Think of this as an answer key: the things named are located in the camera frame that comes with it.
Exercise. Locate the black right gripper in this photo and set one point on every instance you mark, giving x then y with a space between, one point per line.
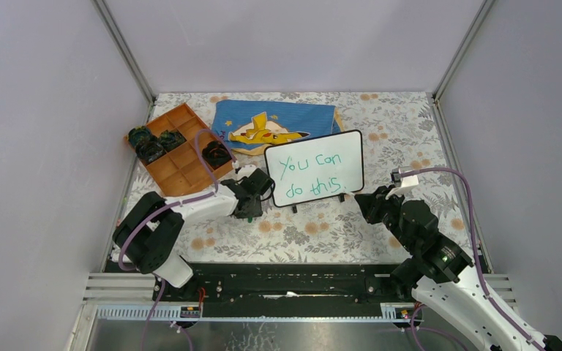
371 203

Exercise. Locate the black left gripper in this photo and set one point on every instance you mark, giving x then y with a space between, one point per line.
256 212

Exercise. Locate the white whiteboard black frame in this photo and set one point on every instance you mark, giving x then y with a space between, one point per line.
316 169

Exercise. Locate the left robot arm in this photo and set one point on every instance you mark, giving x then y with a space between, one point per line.
147 234

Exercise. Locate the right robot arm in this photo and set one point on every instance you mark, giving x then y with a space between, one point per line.
443 277

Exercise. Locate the dark rolled fabric orange pattern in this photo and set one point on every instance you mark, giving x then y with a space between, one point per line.
216 154

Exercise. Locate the wooden compartment tray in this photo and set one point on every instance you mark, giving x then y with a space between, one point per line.
180 171

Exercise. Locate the blue Pikachu cloth bag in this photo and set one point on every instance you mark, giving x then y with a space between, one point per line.
249 127

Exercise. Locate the dark green rolled fabric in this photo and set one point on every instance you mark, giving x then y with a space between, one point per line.
171 139

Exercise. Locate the dark rolled fabric front left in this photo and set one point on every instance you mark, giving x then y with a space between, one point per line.
149 151

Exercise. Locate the dark rolled fabric back left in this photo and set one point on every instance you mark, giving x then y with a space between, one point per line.
138 135

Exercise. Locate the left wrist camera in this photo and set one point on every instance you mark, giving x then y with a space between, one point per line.
242 171

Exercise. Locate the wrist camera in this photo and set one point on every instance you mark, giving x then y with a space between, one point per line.
404 180
242 171

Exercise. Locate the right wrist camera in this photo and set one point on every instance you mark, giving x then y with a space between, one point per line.
404 180

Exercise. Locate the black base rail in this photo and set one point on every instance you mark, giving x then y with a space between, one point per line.
288 290

